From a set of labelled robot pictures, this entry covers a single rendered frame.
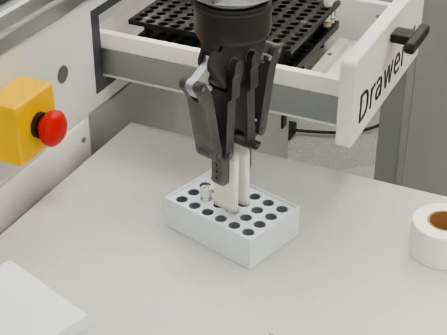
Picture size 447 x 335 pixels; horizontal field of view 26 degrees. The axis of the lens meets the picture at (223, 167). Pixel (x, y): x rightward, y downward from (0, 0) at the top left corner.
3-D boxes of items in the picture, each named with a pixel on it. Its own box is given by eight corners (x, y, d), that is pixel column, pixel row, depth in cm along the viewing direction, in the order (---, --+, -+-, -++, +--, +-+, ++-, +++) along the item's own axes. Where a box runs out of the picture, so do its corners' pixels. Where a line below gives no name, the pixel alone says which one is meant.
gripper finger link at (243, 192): (223, 141, 102) (228, 139, 102) (224, 197, 106) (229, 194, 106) (245, 151, 100) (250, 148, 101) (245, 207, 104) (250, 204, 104)
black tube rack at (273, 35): (337, 44, 132) (340, 0, 128) (289, 98, 118) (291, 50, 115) (191, 17, 140) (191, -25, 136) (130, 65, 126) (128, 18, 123)
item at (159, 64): (403, 46, 132) (407, 4, 129) (339, 129, 112) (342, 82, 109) (146, -1, 147) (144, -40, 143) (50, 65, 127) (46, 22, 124)
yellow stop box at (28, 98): (64, 139, 109) (58, 82, 105) (26, 169, 103) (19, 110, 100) (26, 129, 111) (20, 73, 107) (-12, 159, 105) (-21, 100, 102)
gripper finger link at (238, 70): (245, 58, 94) (235, 62, 93) (238, 160, 99) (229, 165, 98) (215, 47, 96) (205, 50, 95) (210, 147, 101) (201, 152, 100)
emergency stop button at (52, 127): (72, 137, 106) (69, 106, 104) (52, 154, 103) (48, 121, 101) (49, 131, 107) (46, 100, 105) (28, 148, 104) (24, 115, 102)
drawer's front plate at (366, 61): (418, 54, 133) (426, -23, 128) (348, 150, 111) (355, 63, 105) (406, 52, 134) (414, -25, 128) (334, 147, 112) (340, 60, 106)
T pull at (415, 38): (429, 33, 120) (430, 22, 119) (412, 56, 114) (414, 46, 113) (401, 28, 121) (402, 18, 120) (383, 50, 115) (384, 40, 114)
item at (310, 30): (340, 4, 129) (340, 0, 128) (291, 55, 115) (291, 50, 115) (326, 2, 129) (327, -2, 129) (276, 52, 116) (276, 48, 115)
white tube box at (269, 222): (298, 234, 107) (300, 206, 105) (249, 270, 101) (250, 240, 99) (214, 194, 114) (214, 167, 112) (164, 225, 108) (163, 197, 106)
